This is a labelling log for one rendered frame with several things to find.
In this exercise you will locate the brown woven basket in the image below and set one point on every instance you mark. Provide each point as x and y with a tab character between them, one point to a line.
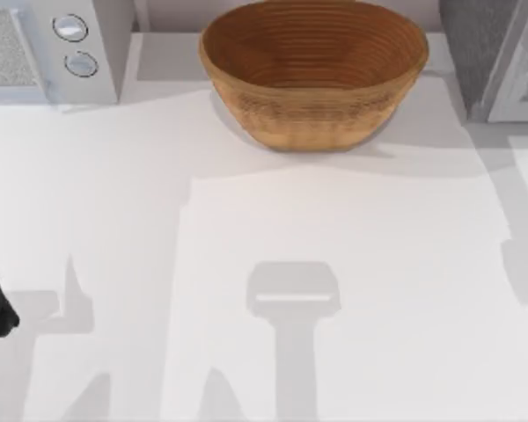
312	88

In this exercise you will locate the pale microwave oven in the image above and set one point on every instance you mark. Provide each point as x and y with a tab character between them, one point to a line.
101	53

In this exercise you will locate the round microwave knob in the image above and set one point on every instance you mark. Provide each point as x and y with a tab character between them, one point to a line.
70	27
81	63

